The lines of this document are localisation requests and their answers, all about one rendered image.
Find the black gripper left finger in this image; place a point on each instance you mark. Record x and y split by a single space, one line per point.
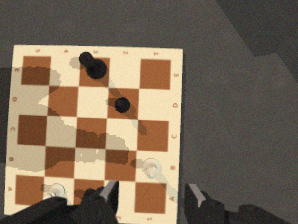
54 210

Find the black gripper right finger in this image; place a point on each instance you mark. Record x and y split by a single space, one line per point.
198 210

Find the brown and cream chessboard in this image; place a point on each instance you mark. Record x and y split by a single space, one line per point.
63 128

